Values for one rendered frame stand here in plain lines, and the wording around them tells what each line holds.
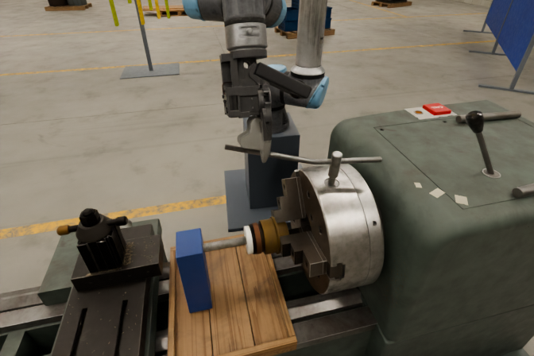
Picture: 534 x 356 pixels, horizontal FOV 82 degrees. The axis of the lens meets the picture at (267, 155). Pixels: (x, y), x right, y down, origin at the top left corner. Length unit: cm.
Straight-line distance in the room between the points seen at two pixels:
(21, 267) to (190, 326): 183
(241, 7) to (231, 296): 72
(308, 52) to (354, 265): 65
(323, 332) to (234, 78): 67
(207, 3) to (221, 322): 76
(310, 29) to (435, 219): 65
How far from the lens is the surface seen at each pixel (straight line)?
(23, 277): 253
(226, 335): 89
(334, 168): 68
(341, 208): 69
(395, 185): 75
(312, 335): 92
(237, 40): 57
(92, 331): 88
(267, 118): 56
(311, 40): 104
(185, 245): 77
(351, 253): 71
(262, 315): 91
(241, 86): 58
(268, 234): 76
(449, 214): 70
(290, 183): 79
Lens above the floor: 168
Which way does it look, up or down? 34 degrees down
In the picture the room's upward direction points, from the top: straight up
